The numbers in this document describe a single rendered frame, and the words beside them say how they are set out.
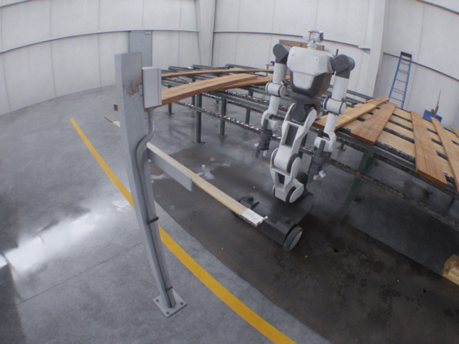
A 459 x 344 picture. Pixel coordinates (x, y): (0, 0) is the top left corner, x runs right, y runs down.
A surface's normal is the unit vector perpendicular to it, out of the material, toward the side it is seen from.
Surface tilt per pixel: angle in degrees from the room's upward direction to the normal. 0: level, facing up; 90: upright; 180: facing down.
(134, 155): 90
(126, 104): 90
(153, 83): 90
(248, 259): 0
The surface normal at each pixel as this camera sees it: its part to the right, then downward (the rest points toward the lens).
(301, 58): -0.69, 0.33
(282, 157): -0.60, -0.04
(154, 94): 0.72, 0.40
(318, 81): 0.01, 0.63
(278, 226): -0.43, -0.36
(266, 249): 0.07, -0.85
